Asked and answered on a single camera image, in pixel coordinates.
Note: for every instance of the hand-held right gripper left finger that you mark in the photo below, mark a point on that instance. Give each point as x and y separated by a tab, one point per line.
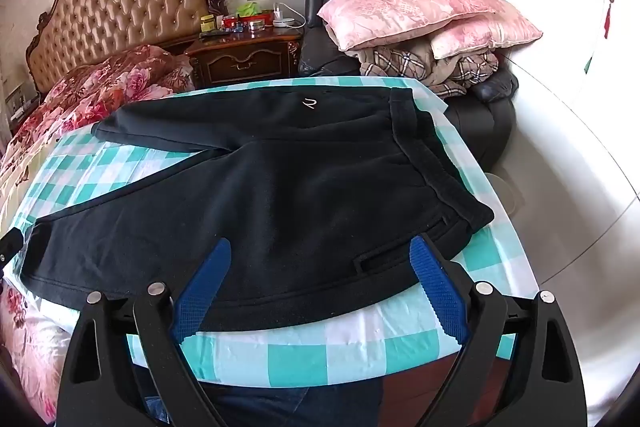
207	287

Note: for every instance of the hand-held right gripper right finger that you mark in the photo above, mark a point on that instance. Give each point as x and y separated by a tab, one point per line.
435	287

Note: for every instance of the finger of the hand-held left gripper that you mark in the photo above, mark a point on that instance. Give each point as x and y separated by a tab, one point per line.
10	247

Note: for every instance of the black pants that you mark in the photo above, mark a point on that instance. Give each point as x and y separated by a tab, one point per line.
280	187

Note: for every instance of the green white checked cloth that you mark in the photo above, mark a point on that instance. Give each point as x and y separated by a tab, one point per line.
300	357

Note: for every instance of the person's blue jeans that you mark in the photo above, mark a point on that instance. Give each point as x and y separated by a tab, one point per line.
280	407

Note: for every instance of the red floral quilt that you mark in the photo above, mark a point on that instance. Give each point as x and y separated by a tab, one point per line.
100	87

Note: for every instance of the dark wooden nightstand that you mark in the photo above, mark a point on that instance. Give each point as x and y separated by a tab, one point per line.
240	62

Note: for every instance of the brown plaid blanket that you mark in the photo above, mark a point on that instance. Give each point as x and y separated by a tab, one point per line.
400	62

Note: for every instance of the black remote control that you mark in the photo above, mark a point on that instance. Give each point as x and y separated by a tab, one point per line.
212	34

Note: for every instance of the small pink floral pillow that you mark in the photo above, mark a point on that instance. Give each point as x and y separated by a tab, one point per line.
490	34

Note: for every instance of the yellow lidded jar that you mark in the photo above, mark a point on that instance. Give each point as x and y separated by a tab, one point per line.
207	23

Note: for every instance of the small red box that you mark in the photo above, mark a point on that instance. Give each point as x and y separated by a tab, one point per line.
232	23

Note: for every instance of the round silver tin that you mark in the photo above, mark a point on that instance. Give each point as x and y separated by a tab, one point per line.
257	26

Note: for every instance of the tufted leather carved headboard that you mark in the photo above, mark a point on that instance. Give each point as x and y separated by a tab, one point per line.
125	7

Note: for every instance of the black leather armchair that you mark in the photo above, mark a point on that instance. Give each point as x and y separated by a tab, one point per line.
320	37

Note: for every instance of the green tissue pack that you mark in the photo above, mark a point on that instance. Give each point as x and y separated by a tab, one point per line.
252	9

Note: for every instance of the large pink floral pillow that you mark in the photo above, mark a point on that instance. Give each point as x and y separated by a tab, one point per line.
400	2

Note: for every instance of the white wardrobe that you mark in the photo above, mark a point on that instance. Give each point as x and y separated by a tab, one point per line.
550	7

